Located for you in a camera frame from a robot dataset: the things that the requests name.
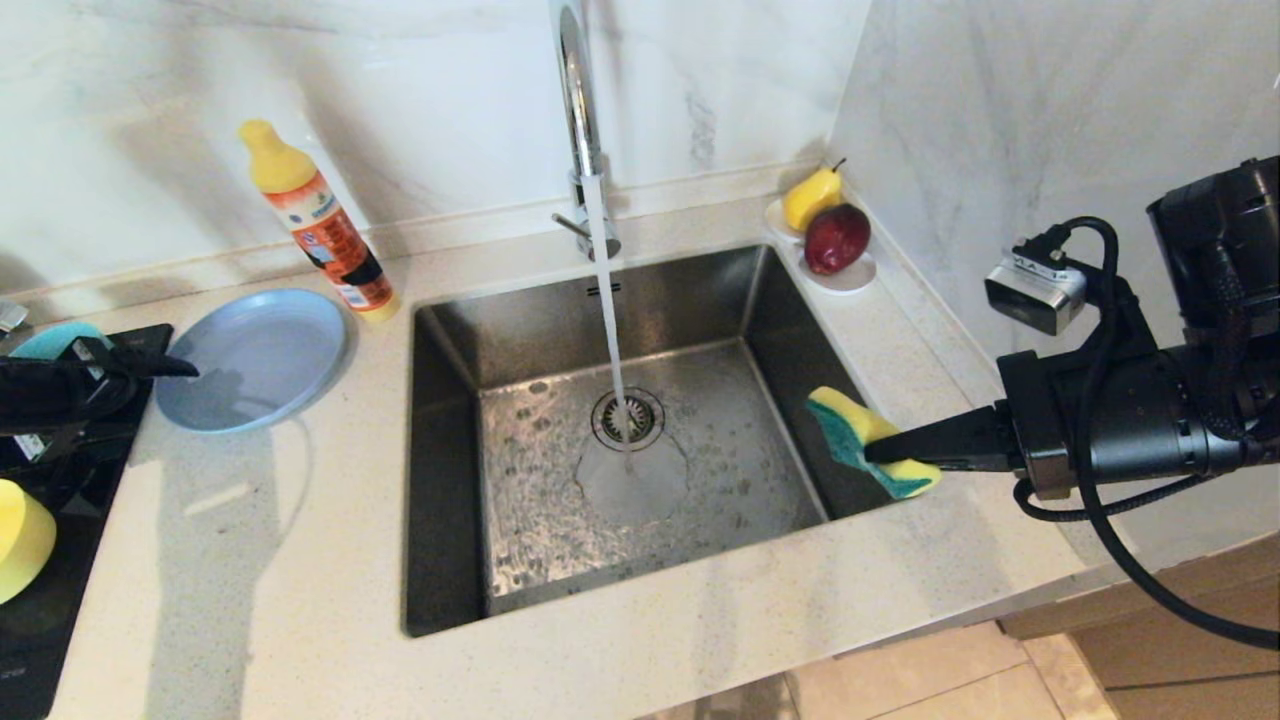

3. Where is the light blue bowl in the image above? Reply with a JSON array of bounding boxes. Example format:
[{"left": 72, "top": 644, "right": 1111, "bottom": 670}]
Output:
[{"left": 8, "top": 322, "right": 116, "bottom": 361}]

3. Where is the yellow sponge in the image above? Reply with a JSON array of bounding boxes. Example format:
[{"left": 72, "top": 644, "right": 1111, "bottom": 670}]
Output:
[{"left": 805, "top": 386, "right": 943, "bottom": 500}]

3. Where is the blue-grey plate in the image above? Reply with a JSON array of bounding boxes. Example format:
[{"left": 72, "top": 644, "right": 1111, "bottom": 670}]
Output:
[{"left": 155, "top": 288, "right": 349, "bottom": 434}]

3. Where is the pale yellow bowl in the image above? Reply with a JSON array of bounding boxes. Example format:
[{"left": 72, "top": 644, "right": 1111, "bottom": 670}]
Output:
[{"left": 0, "top": 478, "right": 58, "bottom": 604}]

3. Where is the orange dish soap bottle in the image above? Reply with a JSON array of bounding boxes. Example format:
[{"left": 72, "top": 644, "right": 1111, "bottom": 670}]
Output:
[{"left": 240, "top": 120, "right": 401, "bottom": 323}]

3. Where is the chrome faucet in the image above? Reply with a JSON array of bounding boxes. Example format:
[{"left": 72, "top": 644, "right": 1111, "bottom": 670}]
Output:
[{"left": 551, "top": 0, "right": 623, "bottom": 263}]

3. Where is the metal sink drain strainer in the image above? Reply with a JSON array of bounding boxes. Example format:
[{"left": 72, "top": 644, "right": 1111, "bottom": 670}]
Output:
[{"left": 591, "top": 388, "right": 666, "bottom": 453}]

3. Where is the stainless steel sink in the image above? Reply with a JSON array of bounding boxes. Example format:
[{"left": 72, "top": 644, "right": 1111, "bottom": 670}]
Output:
[{"left": 403, "top": 243, "right": 921, "bottom": 639}]

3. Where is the black induction cooktop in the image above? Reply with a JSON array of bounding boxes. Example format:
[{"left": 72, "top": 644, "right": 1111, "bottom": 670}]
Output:
[{"left": 0, "top": 323, "right": 176, "bottom": 720}]

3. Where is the dark red apple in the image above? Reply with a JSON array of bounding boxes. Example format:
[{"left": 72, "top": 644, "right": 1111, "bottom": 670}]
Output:
[{"left": 804, "top": 202, "right": 872, "bottom": 276}]

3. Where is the wooden cabinet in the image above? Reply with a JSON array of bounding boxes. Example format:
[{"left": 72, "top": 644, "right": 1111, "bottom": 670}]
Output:
[{"left": 995, "top": 528, "right": 1280, "bottom": 720}]

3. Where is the yellow pear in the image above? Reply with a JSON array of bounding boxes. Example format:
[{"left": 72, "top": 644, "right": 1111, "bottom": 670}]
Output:
[{"left": 782, "top": 157, "right": 848, "bottom": 234}]

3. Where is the running water stream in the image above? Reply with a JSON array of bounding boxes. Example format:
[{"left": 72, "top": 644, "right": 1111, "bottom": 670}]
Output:
[{"left": 582, "top": 175, "right": 636, "bottom": 473}]

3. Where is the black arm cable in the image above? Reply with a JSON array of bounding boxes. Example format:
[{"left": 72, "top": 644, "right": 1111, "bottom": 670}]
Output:
[{"left": 1045, "top": 217, "right": 1280, "bottom": 651}]

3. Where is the thin braided gripper cable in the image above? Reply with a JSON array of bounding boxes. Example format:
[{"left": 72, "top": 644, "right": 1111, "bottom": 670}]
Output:
[{"left": 1013, "top": 473, "right": 1216, "bottom": 523}]

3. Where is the black braided cable sleeve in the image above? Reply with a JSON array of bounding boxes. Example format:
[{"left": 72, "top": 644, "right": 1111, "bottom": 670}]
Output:
[{"left": 1200, "top": 240, "right": 1280, "bottom": 441}]

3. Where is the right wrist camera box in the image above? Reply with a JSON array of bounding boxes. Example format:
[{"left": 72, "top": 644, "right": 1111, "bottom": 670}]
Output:
[{"left": 985, "top": 240, "right": 1089, "bottom": 336}]

